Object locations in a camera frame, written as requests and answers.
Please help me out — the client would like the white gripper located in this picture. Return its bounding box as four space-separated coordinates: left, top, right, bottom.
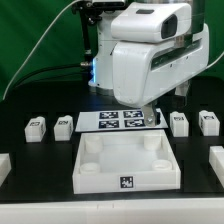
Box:
111 2 209 127

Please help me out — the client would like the white square tabletop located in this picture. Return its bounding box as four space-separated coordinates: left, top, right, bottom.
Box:
72 130 181 194

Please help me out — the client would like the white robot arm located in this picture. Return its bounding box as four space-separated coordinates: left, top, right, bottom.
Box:
89 0 209 126

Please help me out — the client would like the white sheet with AprilTags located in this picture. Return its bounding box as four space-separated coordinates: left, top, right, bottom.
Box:
75 108 169 133

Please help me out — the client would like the white obstacle right piece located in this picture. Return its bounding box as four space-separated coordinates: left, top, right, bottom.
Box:
209 146 224 188

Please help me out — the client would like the white obstacle piece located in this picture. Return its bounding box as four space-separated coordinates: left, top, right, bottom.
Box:
209 146 224 188
0 154 11 186

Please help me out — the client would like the white front obstacle bar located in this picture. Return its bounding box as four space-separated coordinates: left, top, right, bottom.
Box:
0 198 224 224

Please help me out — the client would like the white obstacle left piece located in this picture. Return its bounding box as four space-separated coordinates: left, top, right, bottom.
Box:
0 154 11 186

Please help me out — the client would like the black cable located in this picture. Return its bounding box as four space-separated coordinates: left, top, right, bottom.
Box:
6 63 91 94

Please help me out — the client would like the white cable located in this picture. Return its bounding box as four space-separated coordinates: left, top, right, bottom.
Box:
2 0 84 101

